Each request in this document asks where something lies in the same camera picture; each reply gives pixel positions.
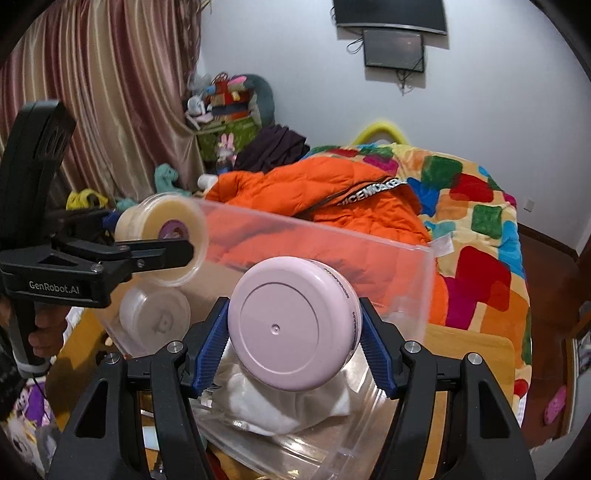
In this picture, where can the person's left hand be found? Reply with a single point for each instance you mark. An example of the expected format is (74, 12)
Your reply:
(51, 323)

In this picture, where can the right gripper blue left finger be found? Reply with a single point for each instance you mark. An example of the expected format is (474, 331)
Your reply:
(208, 340)

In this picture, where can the dark purple clothing pile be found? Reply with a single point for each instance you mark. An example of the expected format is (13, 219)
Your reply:
(273, 147)

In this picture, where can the white cloth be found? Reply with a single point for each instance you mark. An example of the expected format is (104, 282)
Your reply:
(268, 411)

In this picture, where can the yellow headboard arch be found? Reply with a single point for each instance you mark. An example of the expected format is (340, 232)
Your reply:
(381, 132)

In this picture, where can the white round plastic jar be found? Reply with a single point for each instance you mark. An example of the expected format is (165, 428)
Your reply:
(153, 316)

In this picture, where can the small black wall monitor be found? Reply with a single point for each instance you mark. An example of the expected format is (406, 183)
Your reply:
(393, 49)

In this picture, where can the large black wall monitor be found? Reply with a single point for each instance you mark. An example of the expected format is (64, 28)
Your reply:
(419, 15)

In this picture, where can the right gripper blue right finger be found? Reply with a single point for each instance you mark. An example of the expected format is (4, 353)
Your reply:
(375, 350)

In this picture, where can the teal rocking horse toy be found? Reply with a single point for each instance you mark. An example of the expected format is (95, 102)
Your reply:
(165, 178)

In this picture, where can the pink bunny figure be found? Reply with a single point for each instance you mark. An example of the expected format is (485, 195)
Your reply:
(225, 154)

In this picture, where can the orange puffer jacket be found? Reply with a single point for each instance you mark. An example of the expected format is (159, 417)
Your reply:
(339, 193)

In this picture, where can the grey plush toy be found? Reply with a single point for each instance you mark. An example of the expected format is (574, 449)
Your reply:
(261, 103)

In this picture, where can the pink round container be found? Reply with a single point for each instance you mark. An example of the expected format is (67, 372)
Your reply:
(294, 322)

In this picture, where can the white mug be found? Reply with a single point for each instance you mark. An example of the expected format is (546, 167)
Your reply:
(206, 181)

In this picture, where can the yellow cloth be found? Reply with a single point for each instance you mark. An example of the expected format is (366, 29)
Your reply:
(86, 199)

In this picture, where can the beige lidded cup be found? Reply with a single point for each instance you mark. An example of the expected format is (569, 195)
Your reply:
(166, 216)

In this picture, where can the green storage box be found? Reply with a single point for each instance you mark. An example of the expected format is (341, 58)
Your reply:
(236, 133)

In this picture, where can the pink slipper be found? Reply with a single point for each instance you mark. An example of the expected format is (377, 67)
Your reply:
(555, 405)

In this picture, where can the striped pink curtain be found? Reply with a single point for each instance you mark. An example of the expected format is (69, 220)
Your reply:
(122, 69)

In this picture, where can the colourful patchwork blanket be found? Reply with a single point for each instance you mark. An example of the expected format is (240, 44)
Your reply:
(474, 221)

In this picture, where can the clear plastic storage bin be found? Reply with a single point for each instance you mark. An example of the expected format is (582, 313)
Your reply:
(339, 447)

